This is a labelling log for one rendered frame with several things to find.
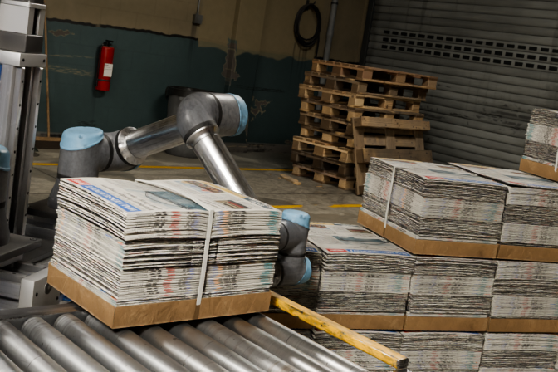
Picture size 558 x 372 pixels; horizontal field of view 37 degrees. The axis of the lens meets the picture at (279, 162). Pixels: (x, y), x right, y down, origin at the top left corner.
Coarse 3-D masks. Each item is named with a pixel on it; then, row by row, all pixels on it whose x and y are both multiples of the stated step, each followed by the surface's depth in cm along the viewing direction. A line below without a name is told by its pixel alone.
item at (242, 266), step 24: (192, 192) 179; (216, 192) 182; (240, 216) 168; (264, 216) 172; (240, 240) 170; (264, 240) 174; (216, 264) 167; (240, 264) 172; (264, 264) 176; (216, 288) 169; (240, 288) 173; (264, 288) 177
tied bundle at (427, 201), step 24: (384, 168) 262; (408, 168) 256; (432, 168) 265; (384, 192) 260; (408, 192) 247; (432, 192) 240; (456, 192) 243; (480, 192) 246; (504, 192) 248; (384, 216) 260; (408, 216) 247; (432, 216) 241; (456, 216) 244; (480, 216) 247; (432, 240) 243; (456, 240) 245; (480, 240) 249
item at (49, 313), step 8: (64, 304) 166; (72, 304) 166; (0, 312) 156; (8, 312) 157; (16, 312) 157; (24, 312) 158; (32, 312) 158; (40, 312) 159; (48, 312) 160; (56, 312) 160; (64, 312) 161; (72, 312) 162; (80, 312) 163; (88, 312) 164; (0, 320) 153; (8, 320) 154; (16, 320) 155; (24, 320) 156; (48, 320) 159
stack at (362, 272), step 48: (336, 240) 247; (384, 240) 259; (288, 288) 229; (336, 288) 235; (384, 288) 240; (432, 288) 246; (480, 288) 252; (528, 288) 259; (384, 336) 242; (432, 336) 248; (480, 336) 254; (528, 336) 262
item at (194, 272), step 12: (156, 192) 175; (168, 192) 176; (192, 204) 166; (204, 216) 163; (216, 216) 165; (204, 228) 163; (216, 228) 165; (204, 240) 164; (216, 240) 166; (216, 252) 166; (192, 264) 163; (192, 276) 164; (192, 288) 165; (204, 288) 167
